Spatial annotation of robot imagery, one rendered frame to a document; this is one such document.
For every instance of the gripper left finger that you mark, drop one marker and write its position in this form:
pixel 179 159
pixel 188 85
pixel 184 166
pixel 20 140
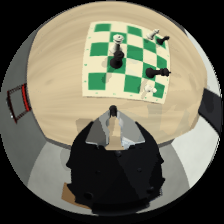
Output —
pixel 94 134

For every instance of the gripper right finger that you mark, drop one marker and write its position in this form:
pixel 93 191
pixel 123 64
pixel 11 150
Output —
pixel 134 134

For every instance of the green and cream chessboard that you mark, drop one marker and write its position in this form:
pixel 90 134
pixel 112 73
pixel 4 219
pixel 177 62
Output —
pixel 128 81

